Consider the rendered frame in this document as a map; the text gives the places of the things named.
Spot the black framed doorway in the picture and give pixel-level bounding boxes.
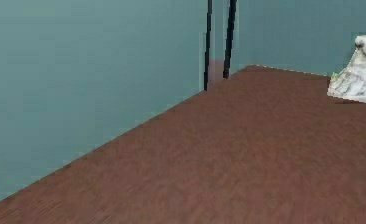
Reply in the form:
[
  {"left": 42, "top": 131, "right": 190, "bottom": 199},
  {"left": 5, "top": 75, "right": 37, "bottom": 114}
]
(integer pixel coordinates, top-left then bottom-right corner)
[{"left": 203, "top": 0, "right": 239, "bottom": 92}]

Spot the white marbled bed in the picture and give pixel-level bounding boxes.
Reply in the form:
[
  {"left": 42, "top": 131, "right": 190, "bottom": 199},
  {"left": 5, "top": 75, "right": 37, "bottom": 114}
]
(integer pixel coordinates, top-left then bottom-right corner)
[{"left": 326, "top": 34, "right": 366, "bottom": 105}]

